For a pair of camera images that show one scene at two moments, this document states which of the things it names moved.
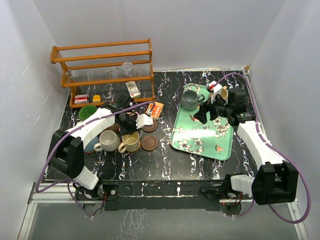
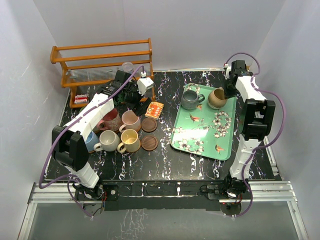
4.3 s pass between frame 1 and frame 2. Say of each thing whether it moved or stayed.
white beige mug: stayed
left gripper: moved
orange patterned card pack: stayed
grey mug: stayed
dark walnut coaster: stayed
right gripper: moved
